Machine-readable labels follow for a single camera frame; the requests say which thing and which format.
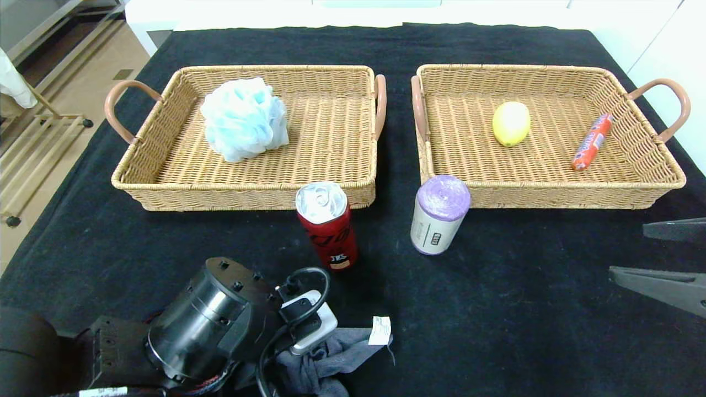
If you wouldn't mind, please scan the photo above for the light blue bath sponge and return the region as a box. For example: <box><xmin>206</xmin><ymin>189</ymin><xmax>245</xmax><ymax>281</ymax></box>
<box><xmin>200</xmin><ymin>77</ymin><xmax>290</xmax><ymax>163</ymax></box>

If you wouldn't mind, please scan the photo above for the grey microfibre cloth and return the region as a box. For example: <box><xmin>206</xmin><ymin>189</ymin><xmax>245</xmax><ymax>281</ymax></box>
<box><xmin>273</xmin><ymin>315</ymin><xmax>397</xmax><ymax>397</ymax></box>

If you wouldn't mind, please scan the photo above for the yellow lemon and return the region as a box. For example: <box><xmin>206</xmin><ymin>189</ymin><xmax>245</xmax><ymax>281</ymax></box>
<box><xmin>492</xmin><ymin>101</ymin><xmax>531</xmax><ymax>147</ymax></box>

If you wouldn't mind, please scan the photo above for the orange sausage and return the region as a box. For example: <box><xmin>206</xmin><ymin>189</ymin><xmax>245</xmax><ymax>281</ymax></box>
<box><xmin>571</xmin><ymin>113</ymin><xmax>615</xmax><ymax>171</ymax></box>

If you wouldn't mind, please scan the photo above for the rectangular wicker basket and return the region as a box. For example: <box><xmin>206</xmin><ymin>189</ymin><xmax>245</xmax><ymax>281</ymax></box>
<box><xmin>104</xmin><ymin>65</ymin><xmax>388</xmax><ymax>212</ymax></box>
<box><xmin>410</xmin><ymin>63</ymin><xmax>692</xmax><ymax>210</ymax></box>

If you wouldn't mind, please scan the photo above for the red soda can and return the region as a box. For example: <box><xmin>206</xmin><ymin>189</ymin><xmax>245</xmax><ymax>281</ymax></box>
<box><xmin>295</xmin><ymin>181</ymin><xmax>358</xmax><ymax>273</ymax></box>

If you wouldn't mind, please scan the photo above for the purple trash bag roll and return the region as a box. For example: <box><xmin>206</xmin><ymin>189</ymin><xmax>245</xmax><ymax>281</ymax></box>
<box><xmin>410</xmin><ymin>175</ymin><xmax>472</xmax><ymax>256</ymax></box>

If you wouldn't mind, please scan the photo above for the black table cloth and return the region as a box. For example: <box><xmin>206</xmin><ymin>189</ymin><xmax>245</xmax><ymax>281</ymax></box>
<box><xmin>0</xmin><ymin>22</ymin><xmax>706</xmax><ymax>397</ymax></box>

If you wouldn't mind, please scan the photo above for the white table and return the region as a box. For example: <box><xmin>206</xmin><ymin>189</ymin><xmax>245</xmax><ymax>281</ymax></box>
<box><xmin>124</xmin><ymin>0</ymin><xmax>624</xmax><ymax>56</ymax></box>

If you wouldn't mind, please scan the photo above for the wooden rack on wheels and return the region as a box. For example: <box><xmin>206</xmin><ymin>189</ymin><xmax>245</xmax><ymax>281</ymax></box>
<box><xmin>0</xmin><ymin>83</ymin><xmax>94</xmax><ymax>228</ymax></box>

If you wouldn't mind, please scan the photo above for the white hanging cloth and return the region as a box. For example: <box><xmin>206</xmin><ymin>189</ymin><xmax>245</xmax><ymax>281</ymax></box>
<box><xmin>0</xmin><ymin>47</ymin><xmax>38</xmax><ymax>109</ymax></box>

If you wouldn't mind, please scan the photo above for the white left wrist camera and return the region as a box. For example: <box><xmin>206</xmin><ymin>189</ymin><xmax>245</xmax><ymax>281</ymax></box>
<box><xmin>280</xmin><ymin>289</ymin><xmax>339</xmax><ymax>356</ymax></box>

